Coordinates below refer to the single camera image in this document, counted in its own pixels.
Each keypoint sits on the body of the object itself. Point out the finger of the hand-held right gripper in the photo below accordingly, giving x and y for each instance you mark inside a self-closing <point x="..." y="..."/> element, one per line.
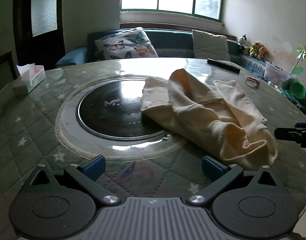
<point x="287" y="133"/>

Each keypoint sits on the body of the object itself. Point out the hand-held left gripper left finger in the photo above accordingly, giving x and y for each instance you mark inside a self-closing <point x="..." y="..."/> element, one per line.
<point x="94" y="168"/>

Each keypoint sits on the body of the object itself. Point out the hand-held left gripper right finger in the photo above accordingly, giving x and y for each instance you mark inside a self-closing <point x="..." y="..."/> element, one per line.
<point x="212" y="168"/>

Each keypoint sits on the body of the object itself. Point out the cream fabric garment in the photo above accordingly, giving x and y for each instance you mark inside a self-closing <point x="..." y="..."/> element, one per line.
<point x="205" y="112"/>

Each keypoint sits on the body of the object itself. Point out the green plastic cup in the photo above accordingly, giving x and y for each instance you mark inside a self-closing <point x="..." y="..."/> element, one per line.
<point x="298" y="90"/>

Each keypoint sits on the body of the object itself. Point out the round black induction cooktop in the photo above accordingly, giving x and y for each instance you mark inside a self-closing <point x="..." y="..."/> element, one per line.
<point x="105" y="115"/>

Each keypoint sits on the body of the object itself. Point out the clear plastic container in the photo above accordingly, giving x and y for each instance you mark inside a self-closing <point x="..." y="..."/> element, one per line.
<point x="275" y="73"/>

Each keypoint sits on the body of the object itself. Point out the colourful pinwheel toy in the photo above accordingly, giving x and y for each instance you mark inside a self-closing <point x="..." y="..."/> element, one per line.
<point x="304" y="53"/>

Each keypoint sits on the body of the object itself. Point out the orange plush toy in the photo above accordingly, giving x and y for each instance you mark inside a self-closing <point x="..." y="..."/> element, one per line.
<point x="257" y="50"/>

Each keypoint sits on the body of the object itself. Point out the black remote control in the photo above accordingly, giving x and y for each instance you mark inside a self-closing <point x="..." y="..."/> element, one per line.
<point x="222" y="65"/>

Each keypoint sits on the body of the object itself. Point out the black white plush toy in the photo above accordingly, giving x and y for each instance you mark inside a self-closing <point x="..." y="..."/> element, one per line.
<point x="242" y="41"/>

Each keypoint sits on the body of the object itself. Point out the tissue box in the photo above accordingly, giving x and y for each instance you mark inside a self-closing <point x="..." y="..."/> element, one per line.
<point x="30" y="80"/>

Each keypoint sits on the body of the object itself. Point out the plain grey pillow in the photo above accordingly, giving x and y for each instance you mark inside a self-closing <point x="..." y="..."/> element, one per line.
<point x="210" y="45"/>

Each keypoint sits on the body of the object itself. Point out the butterfly print pillow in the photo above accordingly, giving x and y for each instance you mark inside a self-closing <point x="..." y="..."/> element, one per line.
<point x="125" y="45"/>

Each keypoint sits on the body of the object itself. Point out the dark wooden glass door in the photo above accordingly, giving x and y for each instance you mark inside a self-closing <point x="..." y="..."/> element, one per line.
<point x="58" y="42"/>

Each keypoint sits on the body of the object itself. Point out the teal sofa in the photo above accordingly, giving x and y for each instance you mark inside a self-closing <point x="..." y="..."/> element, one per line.
<point x="168" y="42"/>

